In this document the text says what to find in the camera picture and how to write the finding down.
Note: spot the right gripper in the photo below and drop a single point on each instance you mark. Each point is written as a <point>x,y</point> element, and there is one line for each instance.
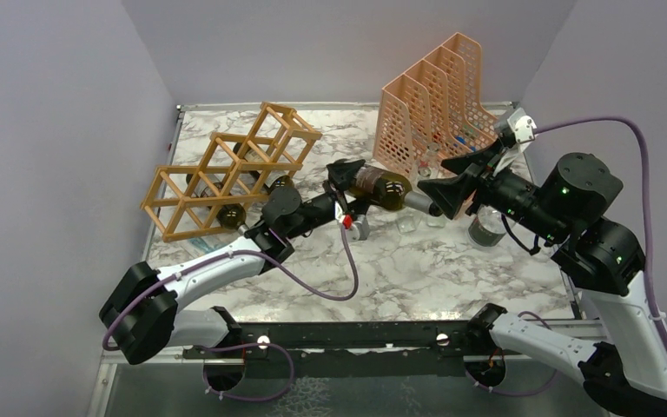
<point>448,192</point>

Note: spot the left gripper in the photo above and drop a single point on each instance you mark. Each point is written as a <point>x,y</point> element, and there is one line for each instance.
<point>342,176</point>

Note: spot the dark wine bottle black neck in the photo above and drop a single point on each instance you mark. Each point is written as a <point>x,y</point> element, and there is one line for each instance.
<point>390,191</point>

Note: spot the green wine bottle silver neck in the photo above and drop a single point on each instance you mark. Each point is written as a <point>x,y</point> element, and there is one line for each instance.
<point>229,216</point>

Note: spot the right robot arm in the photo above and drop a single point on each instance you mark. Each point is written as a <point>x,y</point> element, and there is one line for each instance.
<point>626,375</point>

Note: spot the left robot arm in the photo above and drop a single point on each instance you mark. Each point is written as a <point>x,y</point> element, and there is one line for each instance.
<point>144,311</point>

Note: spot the clear round glass bottle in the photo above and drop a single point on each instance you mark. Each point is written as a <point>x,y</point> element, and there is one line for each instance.
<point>487,228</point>

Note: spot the clear tall glass bottle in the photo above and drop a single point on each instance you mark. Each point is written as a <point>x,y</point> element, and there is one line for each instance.
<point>409,220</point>

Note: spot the wooden wine rack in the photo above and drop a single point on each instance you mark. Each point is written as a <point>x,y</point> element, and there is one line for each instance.
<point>235,167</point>

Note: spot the orange plastic file organizer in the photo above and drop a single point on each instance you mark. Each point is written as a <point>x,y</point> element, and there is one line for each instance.
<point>436,101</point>

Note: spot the blue white sticker disc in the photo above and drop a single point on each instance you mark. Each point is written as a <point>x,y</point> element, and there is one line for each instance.
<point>200,246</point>

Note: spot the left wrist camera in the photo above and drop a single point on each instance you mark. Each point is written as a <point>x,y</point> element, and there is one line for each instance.
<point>356,227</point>

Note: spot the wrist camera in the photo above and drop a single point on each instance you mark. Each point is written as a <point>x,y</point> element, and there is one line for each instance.
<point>356,227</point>
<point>515,130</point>

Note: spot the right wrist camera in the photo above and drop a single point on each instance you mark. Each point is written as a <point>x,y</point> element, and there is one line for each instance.
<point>515,130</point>

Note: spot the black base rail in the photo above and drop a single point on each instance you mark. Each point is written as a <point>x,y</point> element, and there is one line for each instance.
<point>348,349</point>

